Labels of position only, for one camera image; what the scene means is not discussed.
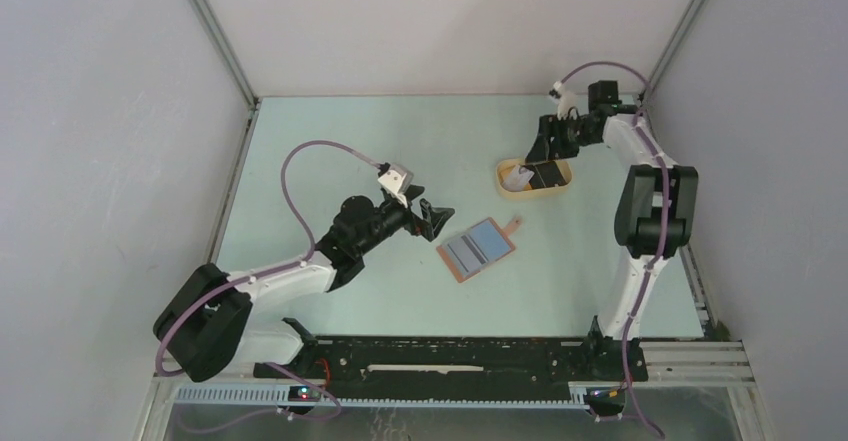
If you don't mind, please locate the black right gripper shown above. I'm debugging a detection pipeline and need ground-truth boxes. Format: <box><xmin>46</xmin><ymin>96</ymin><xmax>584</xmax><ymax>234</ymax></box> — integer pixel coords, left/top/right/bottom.
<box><xmin>524</xmin><ymin>113</ymin><xmax>599</xmax><ymax>164</ymax></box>

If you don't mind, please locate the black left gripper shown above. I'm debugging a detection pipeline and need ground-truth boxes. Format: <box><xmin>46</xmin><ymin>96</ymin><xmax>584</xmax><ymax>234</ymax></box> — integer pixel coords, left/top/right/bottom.
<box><xmin>355</xmin><ymin>185</ymin><xmax>453</xmax><ymax>257</ymax></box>

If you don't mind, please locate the orange leather card holder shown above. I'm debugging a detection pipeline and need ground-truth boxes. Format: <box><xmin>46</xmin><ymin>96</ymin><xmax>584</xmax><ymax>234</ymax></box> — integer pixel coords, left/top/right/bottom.
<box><xmin>436</xmin><ymin>216</ymin><xmax>523</xmax><ymax>283</ymax></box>

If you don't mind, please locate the white striped credit card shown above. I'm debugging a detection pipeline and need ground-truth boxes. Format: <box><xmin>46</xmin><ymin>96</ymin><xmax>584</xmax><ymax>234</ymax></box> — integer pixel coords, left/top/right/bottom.
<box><xmin>441</xmin><ymin>235</ymin><xmax>489</xmax><ymax>278</ymax></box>

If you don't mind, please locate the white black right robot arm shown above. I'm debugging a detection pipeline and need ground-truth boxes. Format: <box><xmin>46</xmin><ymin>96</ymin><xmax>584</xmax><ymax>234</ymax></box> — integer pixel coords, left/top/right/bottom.
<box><xmin>523</xmin><ymin>80</ymin><xmax>699</xmax><ymax>379</ymax></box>

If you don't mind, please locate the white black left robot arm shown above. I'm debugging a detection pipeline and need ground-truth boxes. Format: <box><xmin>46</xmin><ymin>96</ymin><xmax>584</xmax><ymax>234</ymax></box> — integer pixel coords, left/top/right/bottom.
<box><xmin>152</xmin><ymin>185</ymin><xmax>456</xmax><ymax>382</ymax></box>

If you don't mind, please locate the black gold-lined credit card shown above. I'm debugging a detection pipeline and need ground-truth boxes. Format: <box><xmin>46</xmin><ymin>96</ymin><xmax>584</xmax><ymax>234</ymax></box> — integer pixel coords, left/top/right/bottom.
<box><xmin>529</xmin><ymin>161</ymin><xmax>568</xmax><ymax>190</ymax></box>

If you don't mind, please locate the beige oval tray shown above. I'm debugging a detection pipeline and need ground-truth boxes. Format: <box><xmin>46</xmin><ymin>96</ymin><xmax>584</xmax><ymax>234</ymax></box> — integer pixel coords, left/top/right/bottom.
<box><xmin>495</xmin><ymin>158</ymin><xmax>573</xmax><ymax>201</ymax></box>

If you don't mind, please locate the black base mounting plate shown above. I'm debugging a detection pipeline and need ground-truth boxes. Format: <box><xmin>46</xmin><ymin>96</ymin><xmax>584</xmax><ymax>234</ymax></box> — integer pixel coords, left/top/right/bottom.
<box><xmin>285</xmin><ymin>336</ymin><xmax>649</xmax><ymax>402</ymax></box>

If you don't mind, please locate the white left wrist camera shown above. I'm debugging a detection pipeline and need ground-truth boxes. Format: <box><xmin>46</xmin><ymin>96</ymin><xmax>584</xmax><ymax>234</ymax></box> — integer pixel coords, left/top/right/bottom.
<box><xmin>377</xmin><ymin>163</ymin><xmax>413</xmax><ymax>208</ymax></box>

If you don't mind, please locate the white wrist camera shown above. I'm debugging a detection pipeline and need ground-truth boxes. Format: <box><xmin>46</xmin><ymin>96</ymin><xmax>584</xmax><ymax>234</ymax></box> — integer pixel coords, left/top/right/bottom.
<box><xmin>548</xmin><ymin>81</ymin><xmax>578</xmax><ymax>119</ymax></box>
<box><xmin>377</xmin><ymin>163</ymin><xmax>413</xmax><ymax>208</ymax></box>

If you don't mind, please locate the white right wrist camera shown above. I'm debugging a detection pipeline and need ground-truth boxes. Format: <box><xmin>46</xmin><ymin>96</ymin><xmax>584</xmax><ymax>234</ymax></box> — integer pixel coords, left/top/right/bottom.
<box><xmin>548</xmin><ymin>81</ymin><xmax>578</xmax><ymax>119</ymax></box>

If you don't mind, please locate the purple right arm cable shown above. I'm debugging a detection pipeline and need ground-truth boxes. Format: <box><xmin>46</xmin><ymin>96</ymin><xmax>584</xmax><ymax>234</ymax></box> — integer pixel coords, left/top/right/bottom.
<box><xmin>556</xmin><ymin>60</ymin><xmax>667</xmax><ymax>439</ymax></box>

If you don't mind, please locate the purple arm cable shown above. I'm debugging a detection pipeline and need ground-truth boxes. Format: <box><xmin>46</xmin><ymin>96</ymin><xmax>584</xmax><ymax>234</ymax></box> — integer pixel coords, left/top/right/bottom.
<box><xmin>556</xmin><ymin>60</ymin><xmax>667</xmax><ymax>439</ymax></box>
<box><xmin>154</xmin><ymin>139</ymin><xmax>386</xmax><ymax>378</ymax></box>

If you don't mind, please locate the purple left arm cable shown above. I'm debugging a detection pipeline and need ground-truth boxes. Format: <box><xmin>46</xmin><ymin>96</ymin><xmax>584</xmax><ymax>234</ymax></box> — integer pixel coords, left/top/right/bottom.
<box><xmin>154</xmin><ymin>139</ymin><xmax>386</xmax><ymax>378</ymax></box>

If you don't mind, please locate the aluminium frame rail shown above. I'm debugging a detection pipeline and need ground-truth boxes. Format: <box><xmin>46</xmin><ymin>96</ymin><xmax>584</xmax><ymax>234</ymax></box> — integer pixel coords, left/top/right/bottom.
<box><xmin>168</xmin><ymin>0</ymin><xmax>260</xmax><ymax>111</ymax></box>

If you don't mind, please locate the white cable duct strip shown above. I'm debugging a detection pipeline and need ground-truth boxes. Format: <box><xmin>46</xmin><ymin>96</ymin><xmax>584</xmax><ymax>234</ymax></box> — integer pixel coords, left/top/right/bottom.
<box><xmin>173</xmin><ymin>384</ymin><xmax>591</xmax><ymax>410</ymax></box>

